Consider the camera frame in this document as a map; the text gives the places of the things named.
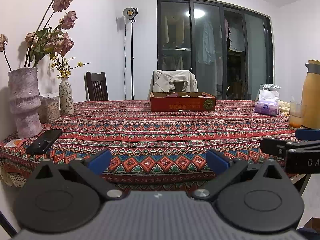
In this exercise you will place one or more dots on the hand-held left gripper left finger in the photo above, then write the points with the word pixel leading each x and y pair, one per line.
pixel 100 161

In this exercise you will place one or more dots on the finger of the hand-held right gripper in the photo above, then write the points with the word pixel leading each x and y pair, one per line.
pixel 307 133
pixel 272 146

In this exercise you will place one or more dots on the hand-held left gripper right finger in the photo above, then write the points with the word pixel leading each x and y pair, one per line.
pixel 216 161

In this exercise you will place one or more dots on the red cardboard box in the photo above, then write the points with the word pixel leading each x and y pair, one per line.
pixel 180 105

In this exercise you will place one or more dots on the pile of small snack packets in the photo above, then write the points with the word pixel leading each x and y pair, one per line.
pixel 192 96

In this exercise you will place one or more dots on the glass cup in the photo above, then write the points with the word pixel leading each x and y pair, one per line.
pixel 296 120

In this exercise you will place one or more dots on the dark table leg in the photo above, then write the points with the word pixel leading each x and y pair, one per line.
pixel 303 185

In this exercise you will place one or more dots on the pale yellow bread bag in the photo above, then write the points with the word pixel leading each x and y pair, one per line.
pixel 283 106

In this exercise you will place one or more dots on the purple tissue pack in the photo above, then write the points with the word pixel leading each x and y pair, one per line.
pixel 266 108

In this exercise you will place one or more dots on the yellow thermos jug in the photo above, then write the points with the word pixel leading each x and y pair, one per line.
pixel 312 92

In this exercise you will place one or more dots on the clear plastic bag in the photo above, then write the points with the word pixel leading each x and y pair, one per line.
pixel 268 95

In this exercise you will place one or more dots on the black smartphone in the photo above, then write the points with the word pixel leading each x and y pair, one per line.
pixel 46 140

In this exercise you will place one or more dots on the small floral vase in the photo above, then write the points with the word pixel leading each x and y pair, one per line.
pixel 66 100

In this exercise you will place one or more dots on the clear glass jar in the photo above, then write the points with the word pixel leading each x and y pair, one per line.
pixel 50 110

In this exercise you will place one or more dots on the dark wooden chair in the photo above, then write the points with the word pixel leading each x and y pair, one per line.
pixel 97 87

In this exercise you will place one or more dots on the brown chair with cushion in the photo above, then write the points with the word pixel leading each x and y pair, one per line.
pixel 178 86

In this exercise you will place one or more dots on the orange and white card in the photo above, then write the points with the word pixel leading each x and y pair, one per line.
pixel 15 143

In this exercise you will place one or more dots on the black framed sliding glass door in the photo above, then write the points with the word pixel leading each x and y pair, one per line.
pixel 257 55

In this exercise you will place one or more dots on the yellow flower twigs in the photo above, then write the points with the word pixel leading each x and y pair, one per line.
pixel 63 73

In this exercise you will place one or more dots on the tall pink ceramic vase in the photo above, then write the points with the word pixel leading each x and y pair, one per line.
pixel 23 105

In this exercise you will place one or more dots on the beige jacket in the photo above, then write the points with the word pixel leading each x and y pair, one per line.
pixel 162 80

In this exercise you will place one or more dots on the white hanging garment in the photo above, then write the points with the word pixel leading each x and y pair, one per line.
pixel 236 37

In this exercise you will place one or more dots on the pale blue hanging garment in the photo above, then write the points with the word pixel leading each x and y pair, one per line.
pixel 206 42

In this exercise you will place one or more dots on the studio light on stand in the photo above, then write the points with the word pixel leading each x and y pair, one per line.
pixel 129 12

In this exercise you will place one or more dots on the dried pink roses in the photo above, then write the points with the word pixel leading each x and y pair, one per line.
pixel 61 2

